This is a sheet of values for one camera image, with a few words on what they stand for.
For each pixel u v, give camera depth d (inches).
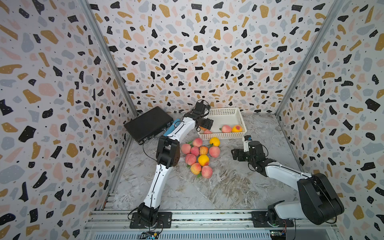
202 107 33.6
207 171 33.0
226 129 41.9
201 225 28.8
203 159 35.4
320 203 16.9
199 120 31.3
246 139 32.2
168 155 25.0
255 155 27.7
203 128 37.3
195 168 33.8
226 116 47.6
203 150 37.1
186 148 37.7
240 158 32.3
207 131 40.9
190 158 35.4
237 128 41.7
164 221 29.0
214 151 36.4
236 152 32.7
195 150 37.2
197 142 38.4
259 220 28.8
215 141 39.4
